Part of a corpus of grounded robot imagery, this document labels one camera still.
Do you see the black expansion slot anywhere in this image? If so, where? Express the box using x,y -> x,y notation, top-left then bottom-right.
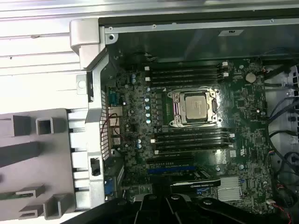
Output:
146,156 -> 195,164

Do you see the silver rear port block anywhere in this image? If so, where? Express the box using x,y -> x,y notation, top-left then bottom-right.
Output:
106,91 -> 123,147

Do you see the black graphics card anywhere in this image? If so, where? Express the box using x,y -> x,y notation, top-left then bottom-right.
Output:
169,169 -> 222,190

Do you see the thin wire locking lever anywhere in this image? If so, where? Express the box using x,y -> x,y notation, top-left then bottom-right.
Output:
172,86 -> 219,94
171,122 -> 220,129

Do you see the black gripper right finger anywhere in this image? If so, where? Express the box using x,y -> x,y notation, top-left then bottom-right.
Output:
164,194 -> 292,224

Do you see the silver disk bay cage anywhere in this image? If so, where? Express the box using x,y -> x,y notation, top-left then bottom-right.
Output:
279,64 -> 299,138

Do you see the silver finned heatsink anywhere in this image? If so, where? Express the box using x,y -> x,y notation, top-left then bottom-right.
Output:
218,176 -> 242,202

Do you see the blue expansion slot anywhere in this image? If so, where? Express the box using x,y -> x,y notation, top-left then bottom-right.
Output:
148,168 -> 196,175

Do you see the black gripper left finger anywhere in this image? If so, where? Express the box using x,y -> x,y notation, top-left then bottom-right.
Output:
61,193 -> 167,224

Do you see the black RAM slot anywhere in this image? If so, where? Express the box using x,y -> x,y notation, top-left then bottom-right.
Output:
154,138 -> 235,149
144,72 -> 229,82
153,144 -> 235,155
149,77 -> 224,87
154,127 -> 235,138
150,133 -> 235,144
149,66 -> 224,77
144,61 -> 229,71

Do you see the silver CPU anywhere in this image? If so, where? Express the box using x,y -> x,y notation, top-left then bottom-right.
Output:
184,94 -> 210,122

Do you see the grey parts rack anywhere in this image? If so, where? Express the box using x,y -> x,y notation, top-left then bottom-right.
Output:
0,107 -> 73,224

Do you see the blue port connector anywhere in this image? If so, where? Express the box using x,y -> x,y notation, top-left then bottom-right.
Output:
104,178 -> 115,196

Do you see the metal socket cover frame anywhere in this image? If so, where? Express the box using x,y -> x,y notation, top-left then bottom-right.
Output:
168,90 -> 221,128

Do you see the green motherboard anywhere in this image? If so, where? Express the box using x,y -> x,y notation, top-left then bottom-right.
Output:
105,56 -> 278,210

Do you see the black and silver PC case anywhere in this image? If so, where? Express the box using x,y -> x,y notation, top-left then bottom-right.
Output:
69,9 -> 299,224

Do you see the green RAM stick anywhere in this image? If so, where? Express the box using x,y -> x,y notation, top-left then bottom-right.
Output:
0,192 -> 32,201

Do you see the small wall sticker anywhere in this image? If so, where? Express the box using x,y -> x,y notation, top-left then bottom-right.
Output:
218,29 -> 245,37

